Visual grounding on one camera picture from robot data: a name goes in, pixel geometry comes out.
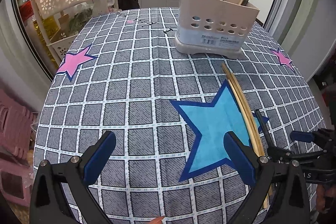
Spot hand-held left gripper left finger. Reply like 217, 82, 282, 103
29, 131, 117, 224

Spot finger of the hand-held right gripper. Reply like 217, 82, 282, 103
267, 145, 326, 161
290, 128, 336, 151

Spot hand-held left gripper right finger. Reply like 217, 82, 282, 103
224, 132, 311, 224

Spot black chopstick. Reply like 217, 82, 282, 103
255, 109, 275, 147

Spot beige plastic utensil holder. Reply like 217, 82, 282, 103
175, 0, 260, 60

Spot person's right hand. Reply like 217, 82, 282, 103
315, 183, 336, 214

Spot grey checked star tablecloth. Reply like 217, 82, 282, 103
33, 7, 327, 224

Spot stack of pink plastic stools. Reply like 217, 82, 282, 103
0, 88, 40, 161

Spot pink plastic stool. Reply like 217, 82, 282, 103
0, 156, 34, 209

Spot yellow cooking oil bottle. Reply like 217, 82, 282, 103
33, 15, 59, 67

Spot green vegetables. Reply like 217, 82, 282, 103
68, 7, 93, 30

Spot red container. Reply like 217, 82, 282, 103
18, 1, 33, 20

